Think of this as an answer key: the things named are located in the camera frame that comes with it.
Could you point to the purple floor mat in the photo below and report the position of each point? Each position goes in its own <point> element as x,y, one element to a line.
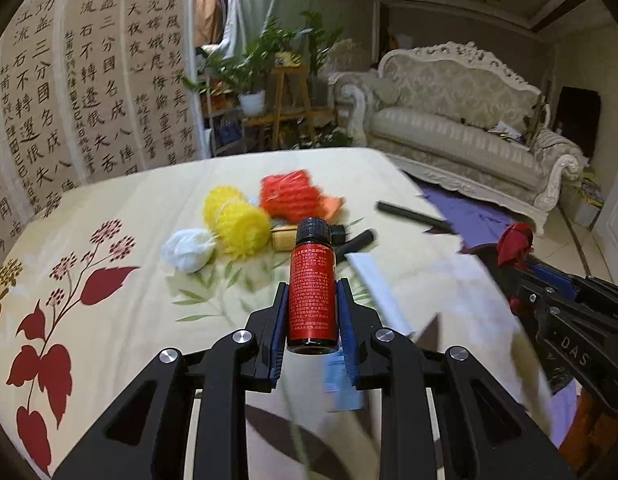
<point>469,215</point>

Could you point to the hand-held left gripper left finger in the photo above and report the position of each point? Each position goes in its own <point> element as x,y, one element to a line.
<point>276,330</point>

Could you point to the metal shelf rack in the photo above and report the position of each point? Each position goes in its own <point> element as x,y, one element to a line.
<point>224,130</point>

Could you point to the yellow label glass bottle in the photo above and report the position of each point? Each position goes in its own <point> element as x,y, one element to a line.
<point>283,239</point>

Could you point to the grey green curtain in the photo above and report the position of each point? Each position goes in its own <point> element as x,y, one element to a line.
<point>261,5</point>

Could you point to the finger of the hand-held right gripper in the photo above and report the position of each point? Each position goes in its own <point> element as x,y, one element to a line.
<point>524,292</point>
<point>556,277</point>

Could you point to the red cloth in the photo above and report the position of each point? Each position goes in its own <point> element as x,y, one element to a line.
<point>514,242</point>

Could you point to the wooden plant stand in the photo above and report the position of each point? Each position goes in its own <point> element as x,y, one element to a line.
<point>289,105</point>

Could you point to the green potted plant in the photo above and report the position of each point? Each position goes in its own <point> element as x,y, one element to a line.
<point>261,50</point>

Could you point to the black tube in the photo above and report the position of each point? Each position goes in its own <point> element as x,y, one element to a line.
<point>358,244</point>

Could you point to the ornate white sofa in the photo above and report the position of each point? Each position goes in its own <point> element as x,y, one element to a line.
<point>454,130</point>

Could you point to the red foam fruit net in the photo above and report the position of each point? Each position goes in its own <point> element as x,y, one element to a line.
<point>289,195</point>

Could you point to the black stick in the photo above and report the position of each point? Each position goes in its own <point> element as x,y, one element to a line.
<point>409,212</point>

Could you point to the orange wrapper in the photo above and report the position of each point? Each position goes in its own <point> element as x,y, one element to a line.
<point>331,206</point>

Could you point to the calligraphy wall scroll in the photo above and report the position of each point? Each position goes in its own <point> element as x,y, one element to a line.
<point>34,85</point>
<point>156,60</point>
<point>96,70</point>
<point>4,200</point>

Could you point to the yellow flower pot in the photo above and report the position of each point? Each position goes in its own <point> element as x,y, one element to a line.
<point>288,58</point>

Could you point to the red label glass bottle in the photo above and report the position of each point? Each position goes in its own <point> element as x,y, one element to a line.
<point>311,285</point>

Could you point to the white foam fruit net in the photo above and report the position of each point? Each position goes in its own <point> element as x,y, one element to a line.
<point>188,250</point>

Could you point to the yellow foam fruit net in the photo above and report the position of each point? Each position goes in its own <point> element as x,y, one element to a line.
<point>241,232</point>
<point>220,205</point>

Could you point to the orange brown object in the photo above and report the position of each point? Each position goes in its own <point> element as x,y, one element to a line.
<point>594,430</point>

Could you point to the small black capped bottle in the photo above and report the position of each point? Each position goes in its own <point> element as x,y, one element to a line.
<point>339,234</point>

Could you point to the white plant pot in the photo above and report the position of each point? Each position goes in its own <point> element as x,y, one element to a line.
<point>252,102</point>

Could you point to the grey throw blanket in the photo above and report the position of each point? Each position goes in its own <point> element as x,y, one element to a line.
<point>554,144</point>

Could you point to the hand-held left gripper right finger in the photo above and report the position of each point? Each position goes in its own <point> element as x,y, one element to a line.
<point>346,330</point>

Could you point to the floral printed sheet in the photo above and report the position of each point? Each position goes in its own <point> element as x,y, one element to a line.
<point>139,320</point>

